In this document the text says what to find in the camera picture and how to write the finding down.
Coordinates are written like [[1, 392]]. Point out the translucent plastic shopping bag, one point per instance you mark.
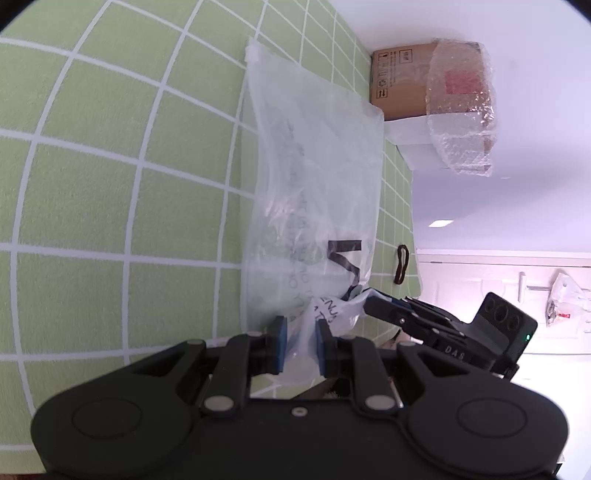
[[314, 161]]

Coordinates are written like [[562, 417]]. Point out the bubble wrap sheet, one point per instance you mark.
[[461, 115]]

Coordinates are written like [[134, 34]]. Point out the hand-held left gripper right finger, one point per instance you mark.
[[321, 350]]

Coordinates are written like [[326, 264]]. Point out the hanging white plastic bag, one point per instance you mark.
[[565, 300]]

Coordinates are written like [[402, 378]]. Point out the white paper sheet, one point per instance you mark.
[[415, 143]]

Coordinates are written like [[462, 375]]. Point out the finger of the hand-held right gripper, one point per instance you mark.
[[383, 308], [434, 316]]

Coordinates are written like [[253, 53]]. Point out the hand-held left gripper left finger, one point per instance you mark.
[[281, 346]]

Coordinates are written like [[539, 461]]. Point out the cardboard box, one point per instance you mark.
[[401, 83]]

